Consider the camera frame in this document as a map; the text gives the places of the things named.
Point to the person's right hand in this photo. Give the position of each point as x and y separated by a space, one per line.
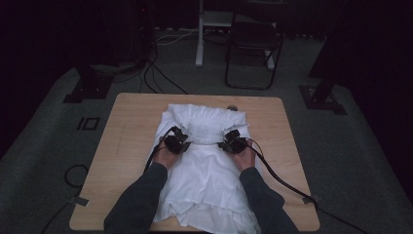
245 159

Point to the white desk frame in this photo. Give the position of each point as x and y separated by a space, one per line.
199 48

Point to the white tiered skirt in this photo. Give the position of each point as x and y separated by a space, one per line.
204 175

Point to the black folding chair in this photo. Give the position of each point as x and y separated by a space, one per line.
253 35

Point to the small grey round object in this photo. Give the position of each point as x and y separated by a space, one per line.
232 107

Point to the grey tape piece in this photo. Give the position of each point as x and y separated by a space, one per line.
311 199
79 201

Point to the person's left hand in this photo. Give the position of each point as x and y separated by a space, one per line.
165 157

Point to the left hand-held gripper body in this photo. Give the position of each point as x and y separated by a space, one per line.
174 143

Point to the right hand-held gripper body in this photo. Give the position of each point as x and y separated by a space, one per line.
236 143

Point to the black stand base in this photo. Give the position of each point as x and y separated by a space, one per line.
319 99
89 87

